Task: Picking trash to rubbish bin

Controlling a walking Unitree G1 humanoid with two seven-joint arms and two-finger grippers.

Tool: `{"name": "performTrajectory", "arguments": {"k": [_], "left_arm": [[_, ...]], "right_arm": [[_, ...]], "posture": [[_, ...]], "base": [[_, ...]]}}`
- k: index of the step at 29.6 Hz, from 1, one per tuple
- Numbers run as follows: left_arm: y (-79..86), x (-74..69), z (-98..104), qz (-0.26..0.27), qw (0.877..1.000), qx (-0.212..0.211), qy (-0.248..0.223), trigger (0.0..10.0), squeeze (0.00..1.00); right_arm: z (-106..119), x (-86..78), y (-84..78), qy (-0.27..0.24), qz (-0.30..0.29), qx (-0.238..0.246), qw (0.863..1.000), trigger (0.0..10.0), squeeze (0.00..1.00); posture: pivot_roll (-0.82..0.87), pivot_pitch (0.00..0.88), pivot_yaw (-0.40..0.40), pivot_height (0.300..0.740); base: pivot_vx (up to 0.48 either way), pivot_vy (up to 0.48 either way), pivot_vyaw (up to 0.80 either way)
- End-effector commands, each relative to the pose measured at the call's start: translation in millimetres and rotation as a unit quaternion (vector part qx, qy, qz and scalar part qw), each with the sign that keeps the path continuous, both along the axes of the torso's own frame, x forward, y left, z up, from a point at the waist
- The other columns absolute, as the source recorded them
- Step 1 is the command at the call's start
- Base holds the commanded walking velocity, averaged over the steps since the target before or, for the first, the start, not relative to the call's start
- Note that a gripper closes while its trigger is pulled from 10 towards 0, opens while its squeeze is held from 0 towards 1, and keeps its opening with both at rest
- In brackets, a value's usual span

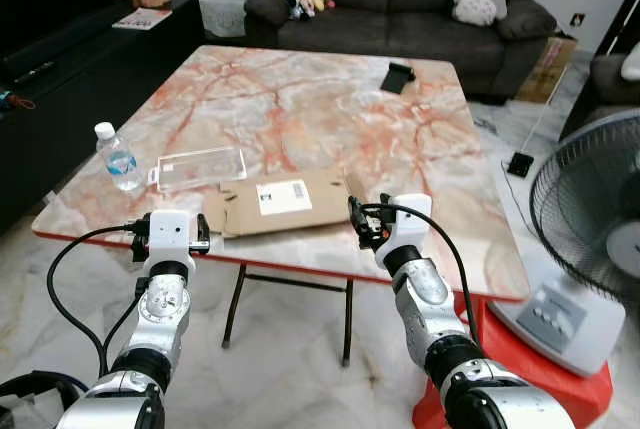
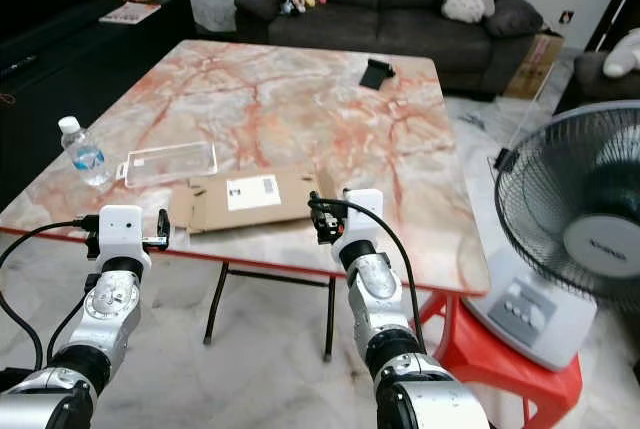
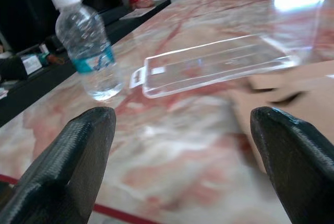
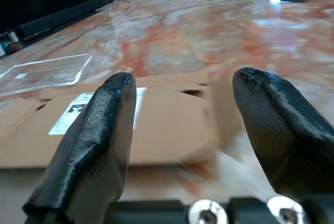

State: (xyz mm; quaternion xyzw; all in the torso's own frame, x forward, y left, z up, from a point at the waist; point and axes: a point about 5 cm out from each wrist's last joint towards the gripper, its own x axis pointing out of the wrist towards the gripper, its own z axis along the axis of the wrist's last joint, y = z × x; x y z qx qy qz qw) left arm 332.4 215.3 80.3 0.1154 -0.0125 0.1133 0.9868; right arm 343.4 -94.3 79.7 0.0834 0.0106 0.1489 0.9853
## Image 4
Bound clear plastic blister pack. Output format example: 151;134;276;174
0;54;93;96

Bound flattened brown cardboard box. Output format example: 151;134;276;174
0;71;220;170

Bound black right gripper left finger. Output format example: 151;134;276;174
22;72;138;224

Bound black soundbar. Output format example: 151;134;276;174
15;21;53;42

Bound orange marble pattern folding table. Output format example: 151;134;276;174
0;0;334;204

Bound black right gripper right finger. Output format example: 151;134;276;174
232;67;334;201

